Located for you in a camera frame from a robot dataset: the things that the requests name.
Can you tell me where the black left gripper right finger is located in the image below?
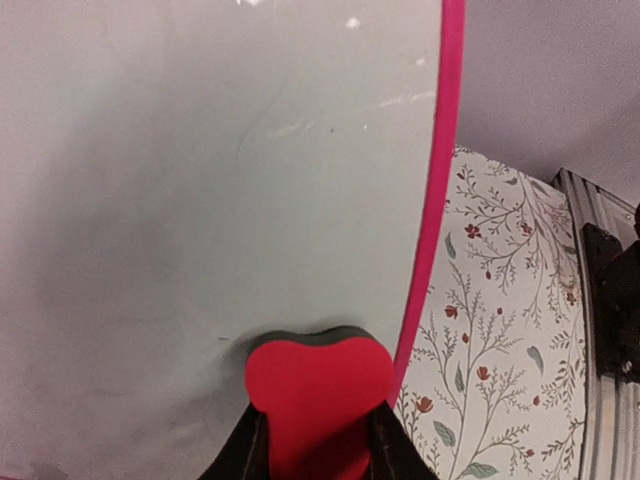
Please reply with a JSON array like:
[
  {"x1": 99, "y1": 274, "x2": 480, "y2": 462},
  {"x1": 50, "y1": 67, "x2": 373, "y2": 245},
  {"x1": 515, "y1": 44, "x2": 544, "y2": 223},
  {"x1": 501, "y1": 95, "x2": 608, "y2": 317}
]
[{"x1": 368, "y1": 401, "x2": 438, "y2": 480}]

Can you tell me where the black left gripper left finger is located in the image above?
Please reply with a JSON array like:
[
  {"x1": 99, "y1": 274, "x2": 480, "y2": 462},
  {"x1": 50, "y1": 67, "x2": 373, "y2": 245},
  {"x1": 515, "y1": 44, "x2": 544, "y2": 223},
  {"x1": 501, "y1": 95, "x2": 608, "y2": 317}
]
[{"x1": 198, "y1": 404, "x2": 268, "y2": 480}]

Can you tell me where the red whiteboard eraser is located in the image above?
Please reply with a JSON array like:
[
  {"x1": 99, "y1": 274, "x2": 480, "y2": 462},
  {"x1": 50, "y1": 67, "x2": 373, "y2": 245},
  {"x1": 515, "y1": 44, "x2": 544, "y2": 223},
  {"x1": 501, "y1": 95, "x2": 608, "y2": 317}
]
[{"x1": 245, "y1": 326, "x2": 394, "y2": 479}]

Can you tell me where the pink framed whiteboard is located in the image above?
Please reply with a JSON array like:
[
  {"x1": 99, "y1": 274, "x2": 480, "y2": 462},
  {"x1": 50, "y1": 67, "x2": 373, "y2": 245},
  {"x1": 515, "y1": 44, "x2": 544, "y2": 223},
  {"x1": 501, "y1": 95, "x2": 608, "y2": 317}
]
[{"x1": 1, "y1": 1, "x2": 465, "y2": 479}]

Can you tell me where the floral patterned table mat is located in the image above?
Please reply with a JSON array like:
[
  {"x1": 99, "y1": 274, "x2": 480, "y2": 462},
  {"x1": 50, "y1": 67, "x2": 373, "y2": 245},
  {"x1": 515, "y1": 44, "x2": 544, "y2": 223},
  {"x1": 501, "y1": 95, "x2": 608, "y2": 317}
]
[{"x1": 395, "y1": 146, "x2": 586, "y2": 479}]

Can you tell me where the front aluminium rail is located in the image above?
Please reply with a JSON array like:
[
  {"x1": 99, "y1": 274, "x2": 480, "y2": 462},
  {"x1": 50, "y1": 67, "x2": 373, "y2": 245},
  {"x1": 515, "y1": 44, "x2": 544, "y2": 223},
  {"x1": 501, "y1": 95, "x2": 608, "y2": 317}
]
[{"x1": 553, "y1": 168, "x2": 639, "y2": 479}]

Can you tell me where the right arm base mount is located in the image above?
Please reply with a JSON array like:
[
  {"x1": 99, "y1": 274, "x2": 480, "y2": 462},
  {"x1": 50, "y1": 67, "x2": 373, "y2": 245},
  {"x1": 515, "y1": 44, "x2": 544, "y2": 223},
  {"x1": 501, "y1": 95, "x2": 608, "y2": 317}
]
[{"x1": 581, "y1": 207, "x2": 639, "y2": 383}]

